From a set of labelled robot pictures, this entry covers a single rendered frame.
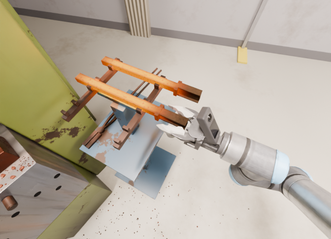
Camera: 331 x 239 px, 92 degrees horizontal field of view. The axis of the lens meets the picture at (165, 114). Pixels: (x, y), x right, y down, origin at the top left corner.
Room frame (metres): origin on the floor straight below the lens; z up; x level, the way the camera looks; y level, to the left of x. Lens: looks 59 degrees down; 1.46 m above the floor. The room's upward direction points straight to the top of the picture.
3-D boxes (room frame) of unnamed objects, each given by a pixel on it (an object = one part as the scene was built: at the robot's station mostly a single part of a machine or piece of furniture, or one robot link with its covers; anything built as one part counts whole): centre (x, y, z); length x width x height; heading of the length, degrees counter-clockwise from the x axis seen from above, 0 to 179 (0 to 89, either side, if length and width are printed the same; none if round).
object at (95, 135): (0.51, 0.20, 0.76); 0.60 x 0.04 x 0.01; 147
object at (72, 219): (0.16, 0.77, 0.23); 0.56 x 0.38 x 0.47; 52
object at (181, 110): (0.29, -0.05, 1.00); 0.09 x 0.03 x 0.06; 44
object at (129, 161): (0.35, 0.17, 0.75); 0.40 x 0.30 x 0.02; 152
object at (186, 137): (0.20, -0.06, 1.02); 0.09 x 0.05 x 0.02; 82
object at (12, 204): (0.02, 0.50, 0.87); 0.04 x 0.03 x 0.03; 52
